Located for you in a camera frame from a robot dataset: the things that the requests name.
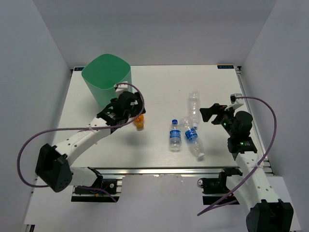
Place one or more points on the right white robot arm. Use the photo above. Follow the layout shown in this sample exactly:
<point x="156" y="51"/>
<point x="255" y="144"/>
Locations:
<point x="249" y="183"/>

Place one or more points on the blue cap water bottle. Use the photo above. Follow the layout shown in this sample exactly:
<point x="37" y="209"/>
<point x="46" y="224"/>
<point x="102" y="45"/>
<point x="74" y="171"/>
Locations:
<point x="174" y="136"/>

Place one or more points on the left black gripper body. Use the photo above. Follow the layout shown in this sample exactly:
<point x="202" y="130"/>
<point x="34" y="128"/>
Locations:
<point x="136" y="109"/>

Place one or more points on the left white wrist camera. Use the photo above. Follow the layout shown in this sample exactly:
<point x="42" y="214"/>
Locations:
<point x="121" y="87"/>

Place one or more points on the crushed blue label bottle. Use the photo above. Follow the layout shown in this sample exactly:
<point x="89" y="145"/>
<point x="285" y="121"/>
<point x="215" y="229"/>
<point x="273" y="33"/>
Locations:
<point x="195" y="145"/>

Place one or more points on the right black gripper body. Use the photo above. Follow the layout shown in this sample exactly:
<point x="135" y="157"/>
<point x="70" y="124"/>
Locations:
<point x="226" y="120"/>

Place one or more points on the clear unlabelled plastic bottle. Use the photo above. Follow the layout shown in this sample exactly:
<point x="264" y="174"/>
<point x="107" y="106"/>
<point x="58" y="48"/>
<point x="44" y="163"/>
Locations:
<point x="193" y="108"/>

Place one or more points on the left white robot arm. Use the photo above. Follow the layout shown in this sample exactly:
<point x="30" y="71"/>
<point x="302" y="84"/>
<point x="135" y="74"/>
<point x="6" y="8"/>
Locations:
<point x="54" y="165"/>

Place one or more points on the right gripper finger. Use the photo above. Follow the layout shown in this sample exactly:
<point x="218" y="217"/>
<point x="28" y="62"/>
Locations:
<point x="206" y="114"/>
<point x="218" y="109"/>

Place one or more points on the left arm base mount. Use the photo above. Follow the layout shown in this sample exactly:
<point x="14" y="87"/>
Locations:
<point x="103" y="186"/>

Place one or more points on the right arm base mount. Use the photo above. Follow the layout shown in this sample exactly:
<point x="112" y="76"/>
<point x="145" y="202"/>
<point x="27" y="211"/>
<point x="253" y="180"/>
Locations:
<point x="215" y="188"/>

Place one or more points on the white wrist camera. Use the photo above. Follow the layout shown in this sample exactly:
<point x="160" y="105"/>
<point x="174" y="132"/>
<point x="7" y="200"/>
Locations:
<point x="121" y="87"/>
<point x="236" y="101"/>

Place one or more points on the orange plastic bottle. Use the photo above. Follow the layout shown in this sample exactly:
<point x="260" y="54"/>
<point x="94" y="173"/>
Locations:
<point x="139" y="122"/>

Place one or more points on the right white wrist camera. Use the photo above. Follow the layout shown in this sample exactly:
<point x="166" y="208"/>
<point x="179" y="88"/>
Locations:
<point x="236" y="101"/>

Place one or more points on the green plastic bin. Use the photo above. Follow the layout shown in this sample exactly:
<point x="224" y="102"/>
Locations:
<point x="102" y="74"/>

